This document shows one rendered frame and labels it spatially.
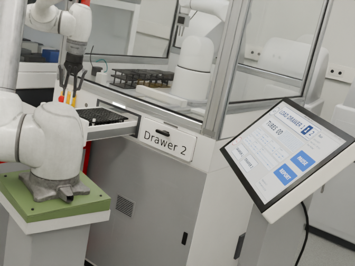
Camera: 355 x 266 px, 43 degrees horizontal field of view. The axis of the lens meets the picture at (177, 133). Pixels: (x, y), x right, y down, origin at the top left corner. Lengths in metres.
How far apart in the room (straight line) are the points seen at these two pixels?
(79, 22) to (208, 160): 0.80
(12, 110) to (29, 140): 0.11
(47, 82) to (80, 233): 1.52
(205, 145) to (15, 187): 0.79
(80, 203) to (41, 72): 1.54
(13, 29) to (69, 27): 0.57
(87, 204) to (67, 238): 0.14
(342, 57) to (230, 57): 3.28
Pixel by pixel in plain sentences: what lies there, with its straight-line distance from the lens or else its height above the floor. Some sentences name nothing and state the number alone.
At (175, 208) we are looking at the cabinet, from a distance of 2.03.
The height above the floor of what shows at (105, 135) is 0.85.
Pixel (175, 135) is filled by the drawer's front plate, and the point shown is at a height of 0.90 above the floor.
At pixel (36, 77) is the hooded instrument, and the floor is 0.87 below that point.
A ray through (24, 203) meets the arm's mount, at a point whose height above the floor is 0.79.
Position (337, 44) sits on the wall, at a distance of 5.02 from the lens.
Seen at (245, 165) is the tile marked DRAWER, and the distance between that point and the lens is 1.45.
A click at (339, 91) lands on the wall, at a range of 5.02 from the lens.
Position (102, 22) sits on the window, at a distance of 2.26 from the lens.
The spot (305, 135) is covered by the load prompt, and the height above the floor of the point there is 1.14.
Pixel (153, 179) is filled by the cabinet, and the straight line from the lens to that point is 2.07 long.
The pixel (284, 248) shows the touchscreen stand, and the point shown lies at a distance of 1.51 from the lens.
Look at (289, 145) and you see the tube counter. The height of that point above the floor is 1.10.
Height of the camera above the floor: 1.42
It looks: 15 degrees down
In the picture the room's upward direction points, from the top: 12 degrees clockwise
